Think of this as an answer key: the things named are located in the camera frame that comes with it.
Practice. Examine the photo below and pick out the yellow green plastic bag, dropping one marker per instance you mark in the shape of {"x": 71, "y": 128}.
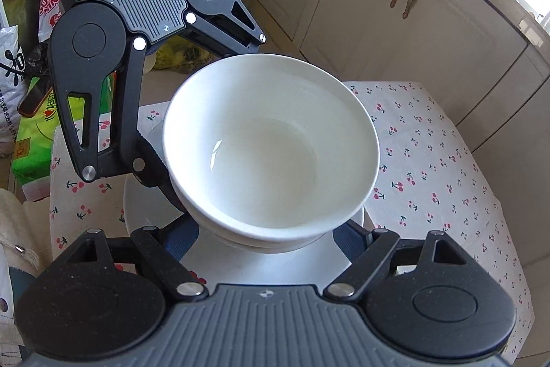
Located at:
{"x": 184, "y": 57}

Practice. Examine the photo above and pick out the cherry print tablecloth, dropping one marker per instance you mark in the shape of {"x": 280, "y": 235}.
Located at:
{"x": 429, "y": 160}

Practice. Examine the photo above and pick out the person's white jacket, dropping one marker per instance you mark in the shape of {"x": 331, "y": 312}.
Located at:
{"x": 17, "y": 264}

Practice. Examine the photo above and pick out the dark red phone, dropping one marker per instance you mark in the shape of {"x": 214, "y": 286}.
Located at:
{"x": 34, "y": 96}

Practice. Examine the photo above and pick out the green tissue package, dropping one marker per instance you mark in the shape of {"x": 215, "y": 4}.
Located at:
{"x": 43, "y": 143}

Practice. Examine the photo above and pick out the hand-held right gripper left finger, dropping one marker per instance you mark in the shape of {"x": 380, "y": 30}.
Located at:
{"x": 178, "y": 240}

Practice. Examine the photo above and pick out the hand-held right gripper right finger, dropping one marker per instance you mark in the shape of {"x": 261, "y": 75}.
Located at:
{"x": 350, "y": 242}

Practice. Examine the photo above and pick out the stack of white plates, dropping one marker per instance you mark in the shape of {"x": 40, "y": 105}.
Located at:
{"x": 275, "y": 268}

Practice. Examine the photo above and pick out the red and white plastic bag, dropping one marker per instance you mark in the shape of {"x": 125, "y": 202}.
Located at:
{"x": 49, "y": 12}

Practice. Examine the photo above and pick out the white printed bag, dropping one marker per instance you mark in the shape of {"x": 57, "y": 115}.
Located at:
{"x": 10, "y": 83}

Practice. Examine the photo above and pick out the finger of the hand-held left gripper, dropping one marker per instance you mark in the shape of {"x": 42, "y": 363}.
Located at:
{"x": 215, "y": 28}
{"x": 150, "y": 169}

